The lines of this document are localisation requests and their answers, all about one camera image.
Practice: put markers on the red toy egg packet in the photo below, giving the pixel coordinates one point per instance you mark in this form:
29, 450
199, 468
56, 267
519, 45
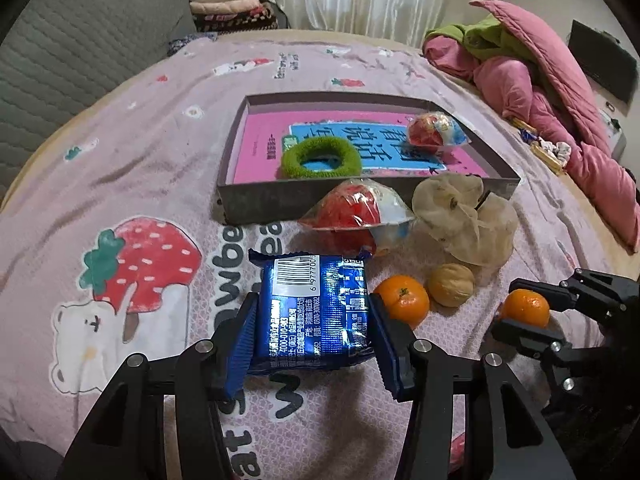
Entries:
359, 218
436, 133

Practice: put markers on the snack wrappers pile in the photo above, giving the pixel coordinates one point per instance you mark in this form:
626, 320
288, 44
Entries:
554, 155

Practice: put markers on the orange tangerine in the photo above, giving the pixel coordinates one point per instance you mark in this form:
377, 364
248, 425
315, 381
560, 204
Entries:
405, 299
526, 307

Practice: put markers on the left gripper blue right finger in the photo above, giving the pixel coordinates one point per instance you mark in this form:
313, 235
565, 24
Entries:
391, 341

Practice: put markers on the green fuzzy scrunchie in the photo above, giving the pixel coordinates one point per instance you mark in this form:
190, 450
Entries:
320, 158

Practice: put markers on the beige sheer scrunchie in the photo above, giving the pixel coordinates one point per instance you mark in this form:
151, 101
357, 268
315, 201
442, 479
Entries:
471, 223

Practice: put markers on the beige walnut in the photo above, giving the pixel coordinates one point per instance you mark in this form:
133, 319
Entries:
451, 284

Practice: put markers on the pink strawberry print bedsheet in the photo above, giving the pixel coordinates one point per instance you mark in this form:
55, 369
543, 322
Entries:
112, 243

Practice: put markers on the pink and blue workbook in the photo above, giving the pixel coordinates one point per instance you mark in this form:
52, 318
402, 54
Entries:
379, 138

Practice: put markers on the stack of folded blankets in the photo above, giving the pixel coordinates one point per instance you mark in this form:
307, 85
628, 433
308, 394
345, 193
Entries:
229, 16

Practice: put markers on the black television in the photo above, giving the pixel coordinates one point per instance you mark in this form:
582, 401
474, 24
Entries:
604, 60

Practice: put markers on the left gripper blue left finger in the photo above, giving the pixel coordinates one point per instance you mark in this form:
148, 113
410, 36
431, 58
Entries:
238, 336

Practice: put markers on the blue biscuit packet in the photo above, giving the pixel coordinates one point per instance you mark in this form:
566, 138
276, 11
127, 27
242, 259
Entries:
312, 313

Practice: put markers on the grey cardboard tray box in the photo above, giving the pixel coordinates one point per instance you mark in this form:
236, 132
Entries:
253, 188

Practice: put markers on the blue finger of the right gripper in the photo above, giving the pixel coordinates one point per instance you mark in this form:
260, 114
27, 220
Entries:
558, 297
531, 341

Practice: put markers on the green blanket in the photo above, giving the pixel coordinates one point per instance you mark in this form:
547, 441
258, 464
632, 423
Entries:
484, 39

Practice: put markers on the pink quilted duvet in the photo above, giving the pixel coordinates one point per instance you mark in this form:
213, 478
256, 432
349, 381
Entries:
554, 96

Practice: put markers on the grey quilted headboard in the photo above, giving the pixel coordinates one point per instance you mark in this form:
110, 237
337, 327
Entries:
61, 56

